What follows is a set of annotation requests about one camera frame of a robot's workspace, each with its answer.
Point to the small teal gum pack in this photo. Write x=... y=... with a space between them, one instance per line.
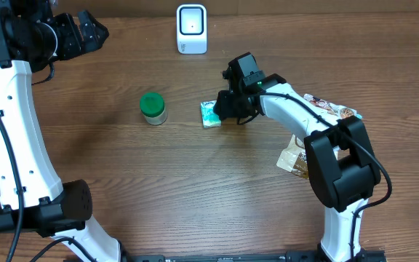
x=209 y=117

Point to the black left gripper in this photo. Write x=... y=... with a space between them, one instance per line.
x=79 y=34

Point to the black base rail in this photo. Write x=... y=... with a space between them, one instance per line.
x=224 y=258

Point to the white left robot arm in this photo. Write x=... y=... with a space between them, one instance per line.
x=32 y=196

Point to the beige porridge pouch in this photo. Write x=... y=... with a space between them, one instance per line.
x=293 y=158

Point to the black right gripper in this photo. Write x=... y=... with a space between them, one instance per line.
x=225 y=109

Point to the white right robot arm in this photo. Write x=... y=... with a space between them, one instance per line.
x=342 y=168

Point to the green lid jar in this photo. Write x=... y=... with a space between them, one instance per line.
x=153 y=108

